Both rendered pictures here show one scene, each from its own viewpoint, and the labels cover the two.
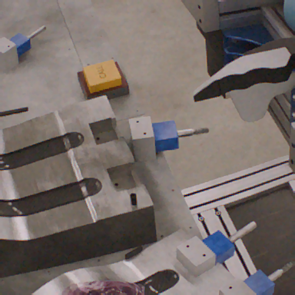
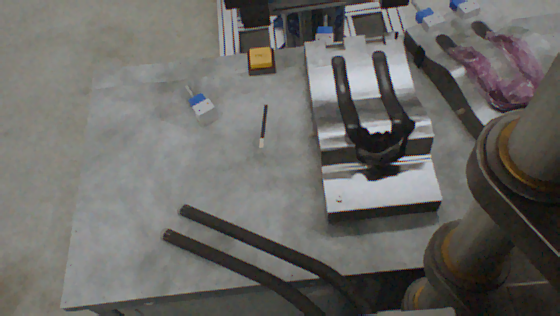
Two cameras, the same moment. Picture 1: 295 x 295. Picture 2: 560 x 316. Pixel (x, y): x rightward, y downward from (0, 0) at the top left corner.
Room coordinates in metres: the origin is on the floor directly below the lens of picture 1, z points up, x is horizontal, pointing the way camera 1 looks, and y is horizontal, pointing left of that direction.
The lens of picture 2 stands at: (0.97, 1.02, 1.93)
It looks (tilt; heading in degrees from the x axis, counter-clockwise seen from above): 59 degrees down; 286
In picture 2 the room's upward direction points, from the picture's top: 9 degrees counter-clockwise
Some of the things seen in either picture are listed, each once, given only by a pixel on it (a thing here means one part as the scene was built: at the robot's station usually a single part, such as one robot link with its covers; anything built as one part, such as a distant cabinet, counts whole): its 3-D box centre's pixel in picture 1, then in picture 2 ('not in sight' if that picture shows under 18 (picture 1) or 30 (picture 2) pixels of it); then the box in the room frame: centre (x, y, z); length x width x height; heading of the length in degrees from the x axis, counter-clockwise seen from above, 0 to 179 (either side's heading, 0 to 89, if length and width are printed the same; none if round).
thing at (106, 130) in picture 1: (107, 138); (335, 49); (1.05, 0.06, 0.87); 0.05 x 0.05 x 0.04; 14
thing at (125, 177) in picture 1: (126, 185); (374, 44); (0.95, 0.04, 0.87); 0.05 x 0.05 x 0.04; 14
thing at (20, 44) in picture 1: (21, 42); (197, 101); (1.41, 0.24, 0.83); 0.13 x 0.05 x 0.05; 131
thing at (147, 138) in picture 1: (170, 135); (324, 32); (1.09, -0.04, 0.83); 0.13 x 0.05 x 0.05; 94
